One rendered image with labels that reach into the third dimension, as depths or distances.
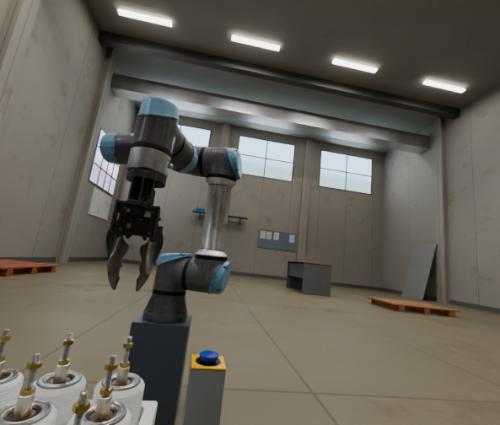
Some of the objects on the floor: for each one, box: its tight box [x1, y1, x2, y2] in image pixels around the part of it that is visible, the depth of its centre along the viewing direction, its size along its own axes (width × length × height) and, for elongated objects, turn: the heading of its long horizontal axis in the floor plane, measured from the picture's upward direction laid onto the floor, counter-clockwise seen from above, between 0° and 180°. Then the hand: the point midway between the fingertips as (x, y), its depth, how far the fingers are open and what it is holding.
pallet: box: [0, 260, 61, 277], centre depth 375 cm, size 126×86×11 cm
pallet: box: [367, 297, 460, 317], centre depth 480 cm, size 126×87×12 cm
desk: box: [286, 261, 333, 297], centre depth 612 cm, size 67×126×67 cm, turn 39°
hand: (127, 282), depth 48 cm, fingers open, 3 cm apart
